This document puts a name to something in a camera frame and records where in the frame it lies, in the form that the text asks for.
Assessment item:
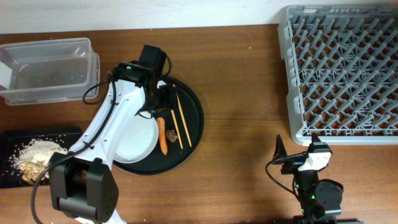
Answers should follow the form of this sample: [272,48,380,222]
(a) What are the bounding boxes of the grey plate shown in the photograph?
[114,115,159,164]

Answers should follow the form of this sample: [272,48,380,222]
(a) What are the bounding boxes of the left wooden chopstick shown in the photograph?
[170,109,183,149]

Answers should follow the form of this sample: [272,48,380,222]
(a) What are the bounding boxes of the brown food chunk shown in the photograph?
[166,129,178,142]

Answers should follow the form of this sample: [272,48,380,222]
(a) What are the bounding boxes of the round black tray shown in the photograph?
[113,77,205,175]

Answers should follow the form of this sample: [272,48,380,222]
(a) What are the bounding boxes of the black rectangular bin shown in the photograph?
[1,127,83,189]

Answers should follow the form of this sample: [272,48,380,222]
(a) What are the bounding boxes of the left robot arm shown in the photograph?
[44,45,170,223]

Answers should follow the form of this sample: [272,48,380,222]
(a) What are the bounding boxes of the white label on bin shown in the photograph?
[0,62,12,90]

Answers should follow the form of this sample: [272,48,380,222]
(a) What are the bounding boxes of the rice and food scraps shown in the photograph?
[11,139,67,185]

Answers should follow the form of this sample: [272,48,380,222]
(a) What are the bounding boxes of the grey dishwasher rack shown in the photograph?
[278,4,397,146]

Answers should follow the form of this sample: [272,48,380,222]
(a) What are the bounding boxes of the orange carrot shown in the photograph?
[156,117,168,155]

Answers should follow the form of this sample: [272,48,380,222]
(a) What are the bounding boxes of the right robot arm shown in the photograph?
[265,134,360,224]

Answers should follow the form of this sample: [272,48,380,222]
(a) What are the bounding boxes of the wooden chopstick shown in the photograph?
[170,109,183,149]
[172,84,192,147]

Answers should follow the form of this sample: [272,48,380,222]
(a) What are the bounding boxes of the clear plastic bin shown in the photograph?
[1,38,100,106]

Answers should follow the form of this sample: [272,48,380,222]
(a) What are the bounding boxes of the right wooden chopstick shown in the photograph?
[172,84,192,147]

